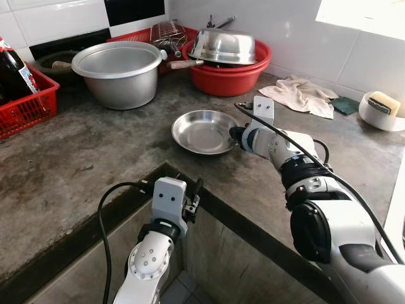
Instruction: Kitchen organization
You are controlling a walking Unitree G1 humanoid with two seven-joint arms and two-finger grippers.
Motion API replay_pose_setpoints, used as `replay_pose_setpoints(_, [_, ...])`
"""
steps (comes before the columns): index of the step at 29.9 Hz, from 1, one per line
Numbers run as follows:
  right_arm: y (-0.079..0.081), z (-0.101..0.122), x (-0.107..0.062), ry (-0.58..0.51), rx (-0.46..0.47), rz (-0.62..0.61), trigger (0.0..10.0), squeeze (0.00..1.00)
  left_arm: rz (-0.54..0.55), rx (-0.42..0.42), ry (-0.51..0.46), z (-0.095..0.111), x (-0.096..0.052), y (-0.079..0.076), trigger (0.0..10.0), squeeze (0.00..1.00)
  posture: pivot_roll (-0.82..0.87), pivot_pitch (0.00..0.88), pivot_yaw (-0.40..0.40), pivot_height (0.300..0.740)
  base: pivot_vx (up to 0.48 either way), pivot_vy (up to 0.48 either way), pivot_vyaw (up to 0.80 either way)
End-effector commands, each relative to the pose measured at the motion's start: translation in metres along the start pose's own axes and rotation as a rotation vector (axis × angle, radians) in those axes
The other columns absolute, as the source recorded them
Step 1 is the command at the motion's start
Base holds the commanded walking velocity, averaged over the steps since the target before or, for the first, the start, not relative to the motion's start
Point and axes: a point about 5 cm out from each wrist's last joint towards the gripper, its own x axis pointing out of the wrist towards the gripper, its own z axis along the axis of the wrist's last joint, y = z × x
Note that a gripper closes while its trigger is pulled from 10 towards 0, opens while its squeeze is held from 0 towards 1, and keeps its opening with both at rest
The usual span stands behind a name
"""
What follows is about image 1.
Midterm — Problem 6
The wire strainer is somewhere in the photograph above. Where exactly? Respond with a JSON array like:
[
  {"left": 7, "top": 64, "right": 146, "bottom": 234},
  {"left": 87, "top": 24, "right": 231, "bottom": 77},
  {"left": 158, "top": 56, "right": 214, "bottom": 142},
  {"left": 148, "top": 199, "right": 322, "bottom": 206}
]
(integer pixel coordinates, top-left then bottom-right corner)
[{"left": 151, "top": 19, "right": 189, "bottom": 58}]

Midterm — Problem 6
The large steel mixing bowl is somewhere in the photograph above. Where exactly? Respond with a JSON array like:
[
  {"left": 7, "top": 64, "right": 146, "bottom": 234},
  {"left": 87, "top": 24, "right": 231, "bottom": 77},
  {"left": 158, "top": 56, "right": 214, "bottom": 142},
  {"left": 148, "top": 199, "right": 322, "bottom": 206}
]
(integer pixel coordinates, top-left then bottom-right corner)
[{"left": 189, "top": 28, "right": 258, "bottom": 66}]

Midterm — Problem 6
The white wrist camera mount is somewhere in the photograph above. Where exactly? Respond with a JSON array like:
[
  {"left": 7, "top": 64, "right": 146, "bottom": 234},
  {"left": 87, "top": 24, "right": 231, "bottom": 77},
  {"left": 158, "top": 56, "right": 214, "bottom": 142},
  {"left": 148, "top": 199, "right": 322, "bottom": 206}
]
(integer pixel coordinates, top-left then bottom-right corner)
[
  {"left": 151, "top": 177, "right": 189, "bottom": 224},
  {"left": 253, "top": 96, "right": 277, "bottom": 127}
]

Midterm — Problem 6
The red plastic bottle crate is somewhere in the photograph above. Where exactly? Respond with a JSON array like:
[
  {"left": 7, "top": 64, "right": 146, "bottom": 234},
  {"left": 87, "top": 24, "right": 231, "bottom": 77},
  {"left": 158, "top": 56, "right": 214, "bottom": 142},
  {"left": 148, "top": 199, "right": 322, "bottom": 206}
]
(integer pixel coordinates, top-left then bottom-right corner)
[{"left": 0, "top": 60, "right": 61, "bottom": 140}]

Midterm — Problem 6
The dark wok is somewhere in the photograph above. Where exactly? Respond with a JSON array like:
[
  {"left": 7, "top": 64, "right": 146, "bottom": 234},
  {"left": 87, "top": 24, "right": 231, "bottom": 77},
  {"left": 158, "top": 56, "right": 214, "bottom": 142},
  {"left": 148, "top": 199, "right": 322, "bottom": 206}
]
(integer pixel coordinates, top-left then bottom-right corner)
[{"left": 32, "top": 51, "right": 80, "bottom": 77}]

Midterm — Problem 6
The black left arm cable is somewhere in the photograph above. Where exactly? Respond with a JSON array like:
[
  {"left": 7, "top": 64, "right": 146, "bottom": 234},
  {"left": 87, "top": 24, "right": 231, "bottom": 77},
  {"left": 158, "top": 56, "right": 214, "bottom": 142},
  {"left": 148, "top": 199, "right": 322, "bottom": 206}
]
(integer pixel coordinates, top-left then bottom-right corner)
[{"left": 97, "top": 182, "right": 156, "bottom": 304}]

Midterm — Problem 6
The aluminium pot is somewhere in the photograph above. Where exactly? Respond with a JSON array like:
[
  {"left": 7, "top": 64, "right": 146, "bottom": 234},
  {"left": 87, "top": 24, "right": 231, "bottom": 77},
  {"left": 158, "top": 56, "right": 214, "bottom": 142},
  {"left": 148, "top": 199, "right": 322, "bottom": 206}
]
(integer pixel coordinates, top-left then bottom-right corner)
[{"left": 72, "top": 41, "right": 168, "bottom": 110}]

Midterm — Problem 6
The red plastic basin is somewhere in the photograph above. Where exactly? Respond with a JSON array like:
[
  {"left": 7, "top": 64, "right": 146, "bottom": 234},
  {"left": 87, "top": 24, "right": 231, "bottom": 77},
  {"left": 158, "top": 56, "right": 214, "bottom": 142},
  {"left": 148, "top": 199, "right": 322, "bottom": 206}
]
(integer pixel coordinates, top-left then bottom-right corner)
[{"left": 182, "top": 39, "right": 273, "bottom": 98}]

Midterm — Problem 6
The wooden handled knife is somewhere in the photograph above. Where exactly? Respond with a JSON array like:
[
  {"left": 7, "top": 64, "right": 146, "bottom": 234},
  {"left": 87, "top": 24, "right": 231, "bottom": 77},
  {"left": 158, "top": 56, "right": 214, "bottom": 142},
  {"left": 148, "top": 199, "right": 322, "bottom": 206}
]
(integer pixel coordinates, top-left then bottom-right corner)
[{"left": 168, "top": 58, "right": 207, "bottom": 71}]

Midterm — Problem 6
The steel plate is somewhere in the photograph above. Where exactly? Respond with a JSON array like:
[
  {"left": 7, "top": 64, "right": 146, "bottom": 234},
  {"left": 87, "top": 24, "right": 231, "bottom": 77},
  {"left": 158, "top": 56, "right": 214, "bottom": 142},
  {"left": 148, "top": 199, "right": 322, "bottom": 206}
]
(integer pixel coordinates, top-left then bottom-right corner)
[{"left": 171, "top": 110, "right": 240, "bottom": 156}]

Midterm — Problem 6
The white bowl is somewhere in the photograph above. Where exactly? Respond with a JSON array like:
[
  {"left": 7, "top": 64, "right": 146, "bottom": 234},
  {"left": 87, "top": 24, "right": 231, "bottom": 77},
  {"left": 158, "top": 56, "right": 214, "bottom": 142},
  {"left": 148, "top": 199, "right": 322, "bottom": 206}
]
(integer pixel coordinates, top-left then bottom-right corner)
[{"left": 359, "top": 91, "right": 405, "bottom": 132}]

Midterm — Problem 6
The yellow sponge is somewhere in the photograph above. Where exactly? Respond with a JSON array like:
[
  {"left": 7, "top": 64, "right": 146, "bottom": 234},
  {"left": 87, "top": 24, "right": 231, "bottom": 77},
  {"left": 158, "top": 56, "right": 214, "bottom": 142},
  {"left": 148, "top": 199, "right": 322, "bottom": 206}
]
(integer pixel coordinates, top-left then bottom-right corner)
[{"left": 369, "top": 91, "right": 402, "bottom": 117}]

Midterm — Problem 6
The red slotted utensil basket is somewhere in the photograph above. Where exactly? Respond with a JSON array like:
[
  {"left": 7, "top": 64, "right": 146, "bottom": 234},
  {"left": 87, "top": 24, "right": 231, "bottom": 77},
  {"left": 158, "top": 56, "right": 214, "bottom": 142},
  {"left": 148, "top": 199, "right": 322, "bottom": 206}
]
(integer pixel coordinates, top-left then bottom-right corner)
[{"left": 108, "top": 25, "right": 200, "bottom": 73}]

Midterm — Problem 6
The metal utensil handle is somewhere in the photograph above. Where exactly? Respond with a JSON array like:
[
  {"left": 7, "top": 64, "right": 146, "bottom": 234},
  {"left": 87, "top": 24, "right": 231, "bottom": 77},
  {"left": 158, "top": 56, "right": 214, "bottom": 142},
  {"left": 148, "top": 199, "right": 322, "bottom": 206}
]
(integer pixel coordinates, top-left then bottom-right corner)
[{"left": 206, "top": 15, "right": 237, "bottom": 30}]

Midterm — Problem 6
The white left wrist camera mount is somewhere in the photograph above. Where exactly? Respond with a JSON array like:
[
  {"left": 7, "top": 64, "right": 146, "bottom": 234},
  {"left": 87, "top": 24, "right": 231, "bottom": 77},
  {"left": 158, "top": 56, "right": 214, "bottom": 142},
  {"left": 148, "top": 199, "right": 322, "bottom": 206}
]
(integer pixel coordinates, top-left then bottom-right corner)
[{"left": 151, "top": 177, "right": 189, "bottom": 224}]

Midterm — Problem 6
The green scouring pad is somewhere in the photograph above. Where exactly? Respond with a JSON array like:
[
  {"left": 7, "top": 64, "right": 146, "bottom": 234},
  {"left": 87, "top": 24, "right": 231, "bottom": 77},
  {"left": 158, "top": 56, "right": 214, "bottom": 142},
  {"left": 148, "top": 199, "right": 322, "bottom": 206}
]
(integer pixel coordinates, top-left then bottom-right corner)
[{"left": 330, "top": 96, "right": 360, "bottom": 116}]

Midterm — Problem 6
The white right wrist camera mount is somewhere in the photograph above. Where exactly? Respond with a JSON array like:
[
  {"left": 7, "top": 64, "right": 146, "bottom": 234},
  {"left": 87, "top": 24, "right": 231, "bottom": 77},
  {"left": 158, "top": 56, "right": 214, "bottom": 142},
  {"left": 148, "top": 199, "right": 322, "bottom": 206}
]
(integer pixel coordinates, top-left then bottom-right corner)
[{"left": 253, "top": 96, "right": 277, "bottom": 127}]

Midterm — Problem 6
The stainless steel sink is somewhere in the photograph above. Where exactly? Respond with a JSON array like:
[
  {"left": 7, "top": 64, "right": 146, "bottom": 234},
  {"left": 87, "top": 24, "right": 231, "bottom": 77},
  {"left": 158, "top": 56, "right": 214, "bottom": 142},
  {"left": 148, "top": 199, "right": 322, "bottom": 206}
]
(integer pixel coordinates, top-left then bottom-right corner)
[{"left": 386, "top": 158, "right": 405, "bottom": 254}]

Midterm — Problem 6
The white cloth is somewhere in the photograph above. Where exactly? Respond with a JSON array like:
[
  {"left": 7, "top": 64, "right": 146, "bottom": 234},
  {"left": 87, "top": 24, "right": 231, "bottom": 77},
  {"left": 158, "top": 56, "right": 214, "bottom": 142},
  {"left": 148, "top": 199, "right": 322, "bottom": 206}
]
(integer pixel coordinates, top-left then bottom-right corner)
[{"left": 259, "top": 76, "right": 339, "bottom": 120}]

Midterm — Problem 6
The dark labelled bottle red cap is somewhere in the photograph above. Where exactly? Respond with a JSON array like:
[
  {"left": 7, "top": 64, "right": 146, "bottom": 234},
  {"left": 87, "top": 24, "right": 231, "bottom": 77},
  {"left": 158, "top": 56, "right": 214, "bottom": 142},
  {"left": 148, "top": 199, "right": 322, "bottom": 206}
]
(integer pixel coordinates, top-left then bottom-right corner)
[{"left": 0, "top": 38, "right": 41, "bottom": 102}]

